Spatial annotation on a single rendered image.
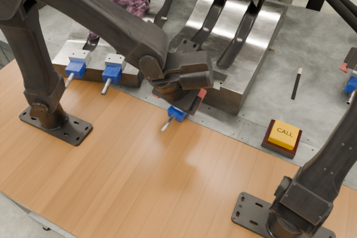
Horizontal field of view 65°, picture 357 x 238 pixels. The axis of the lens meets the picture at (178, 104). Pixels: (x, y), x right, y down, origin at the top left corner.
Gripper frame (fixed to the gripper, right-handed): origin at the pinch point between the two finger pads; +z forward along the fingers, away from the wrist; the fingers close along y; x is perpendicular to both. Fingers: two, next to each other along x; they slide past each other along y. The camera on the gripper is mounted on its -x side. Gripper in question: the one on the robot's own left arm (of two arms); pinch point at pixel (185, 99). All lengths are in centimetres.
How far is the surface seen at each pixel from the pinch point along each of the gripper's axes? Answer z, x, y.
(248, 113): 8.2, -5.2, -15.3
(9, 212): 50, 83, 71
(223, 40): 8.1, -22.2, 1.2
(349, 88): 16.1, -25.3, -35.6
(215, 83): 2.5, -8.0, -4.6
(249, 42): 9.3, -24.7, -5.8
